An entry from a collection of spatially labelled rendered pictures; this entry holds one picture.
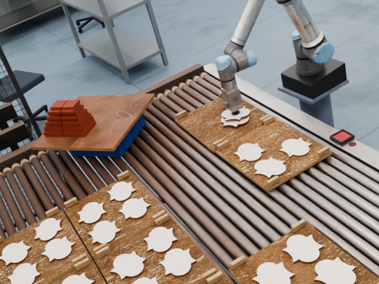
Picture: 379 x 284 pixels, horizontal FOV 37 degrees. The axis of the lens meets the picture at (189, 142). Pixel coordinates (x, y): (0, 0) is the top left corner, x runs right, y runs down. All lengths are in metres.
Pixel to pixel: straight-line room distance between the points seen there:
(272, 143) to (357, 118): 1.87
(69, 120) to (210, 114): 0.71
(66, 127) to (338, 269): 1.55
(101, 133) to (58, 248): 0.70
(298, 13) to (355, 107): 1.92
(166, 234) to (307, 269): 0.58
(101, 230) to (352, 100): 2.75
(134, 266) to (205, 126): 0.95
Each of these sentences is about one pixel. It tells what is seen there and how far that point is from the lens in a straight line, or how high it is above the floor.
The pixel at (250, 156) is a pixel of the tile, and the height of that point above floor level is 0.94.
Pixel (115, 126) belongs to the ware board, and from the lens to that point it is 2.85.
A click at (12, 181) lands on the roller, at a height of 0.92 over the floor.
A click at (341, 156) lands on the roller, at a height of 0.92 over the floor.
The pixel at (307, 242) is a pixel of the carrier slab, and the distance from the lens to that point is 2.05.
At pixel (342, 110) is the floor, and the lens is 4.49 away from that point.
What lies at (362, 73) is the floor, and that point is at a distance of 4.96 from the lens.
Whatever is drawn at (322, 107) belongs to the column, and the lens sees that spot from 3.11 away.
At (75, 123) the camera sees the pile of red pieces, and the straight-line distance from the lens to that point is 2.83.
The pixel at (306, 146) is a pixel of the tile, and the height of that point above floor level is 0.94.
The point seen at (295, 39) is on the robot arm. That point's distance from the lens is 2.94.
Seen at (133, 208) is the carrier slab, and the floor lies 0.95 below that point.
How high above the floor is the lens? 2.38
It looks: 32 degrees down
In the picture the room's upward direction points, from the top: 17 degrees counter-clockwise
